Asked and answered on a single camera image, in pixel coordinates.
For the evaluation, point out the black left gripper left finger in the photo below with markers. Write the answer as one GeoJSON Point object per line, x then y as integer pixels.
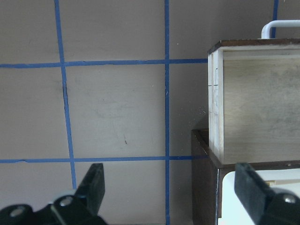
{"type": "Point", "coordinates": [91, 190]}

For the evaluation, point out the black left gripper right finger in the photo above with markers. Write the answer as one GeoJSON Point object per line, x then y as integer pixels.
{"type": "Point", "coordinates": [252, 191]}

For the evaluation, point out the light wooden drawer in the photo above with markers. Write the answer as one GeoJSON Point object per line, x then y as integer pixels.
{"type": "Point", "coordinates": [254, 100]}

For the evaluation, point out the white drawer handle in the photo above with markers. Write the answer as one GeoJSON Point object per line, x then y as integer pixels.
{"type": "Point", "coordinates": [265, 33]}

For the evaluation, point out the white plastic tray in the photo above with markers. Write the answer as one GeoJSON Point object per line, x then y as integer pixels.
{"type": "Point", "coordinates": [233, 213]}

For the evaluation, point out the dark brown wooden cabinet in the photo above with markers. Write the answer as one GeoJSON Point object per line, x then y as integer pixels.
{"type": "Point", "coordinates": [213, 157]}

